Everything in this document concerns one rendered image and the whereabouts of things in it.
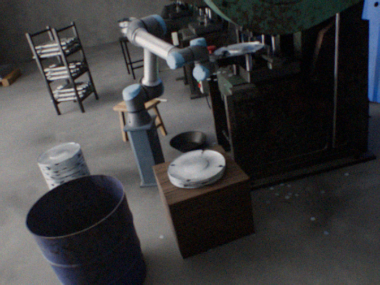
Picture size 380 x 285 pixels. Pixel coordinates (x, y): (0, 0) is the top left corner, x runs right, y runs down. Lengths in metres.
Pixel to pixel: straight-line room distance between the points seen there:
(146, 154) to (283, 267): 1.08
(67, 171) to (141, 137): 0.55
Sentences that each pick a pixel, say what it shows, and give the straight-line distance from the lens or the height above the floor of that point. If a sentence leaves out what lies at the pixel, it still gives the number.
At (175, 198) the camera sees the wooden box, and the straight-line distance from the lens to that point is 1.54.
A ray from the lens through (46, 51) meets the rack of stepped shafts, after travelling 4.07.
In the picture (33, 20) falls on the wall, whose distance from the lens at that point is 8.84.
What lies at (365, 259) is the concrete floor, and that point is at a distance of 1.74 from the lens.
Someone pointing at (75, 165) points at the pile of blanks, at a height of 0.25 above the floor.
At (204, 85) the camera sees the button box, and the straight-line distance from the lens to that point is 2.28.
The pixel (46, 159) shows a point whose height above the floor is 0.31.
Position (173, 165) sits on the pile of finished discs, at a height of 0.38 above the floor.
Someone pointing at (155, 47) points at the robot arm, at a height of 0.95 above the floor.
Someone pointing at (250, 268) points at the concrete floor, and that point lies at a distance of 1.66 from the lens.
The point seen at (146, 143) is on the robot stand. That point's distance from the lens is 2.13.
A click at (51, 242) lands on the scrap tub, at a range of 1.40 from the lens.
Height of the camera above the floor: 1.26
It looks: 28 degrees down
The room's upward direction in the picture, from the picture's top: 11 degrees counter-clockwise
